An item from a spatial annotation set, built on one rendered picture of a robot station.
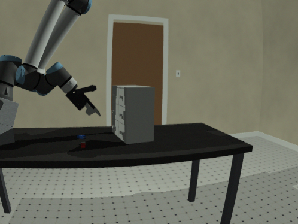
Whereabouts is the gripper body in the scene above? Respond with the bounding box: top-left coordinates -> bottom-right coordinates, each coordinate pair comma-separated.
66,84 -> 89,110

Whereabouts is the grey chest of drawers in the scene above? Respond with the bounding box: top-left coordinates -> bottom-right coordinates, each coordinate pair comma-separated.
112,85 -> 155,144

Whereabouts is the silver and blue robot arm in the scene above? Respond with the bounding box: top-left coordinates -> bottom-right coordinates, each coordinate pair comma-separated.
0,0 -> 92,101

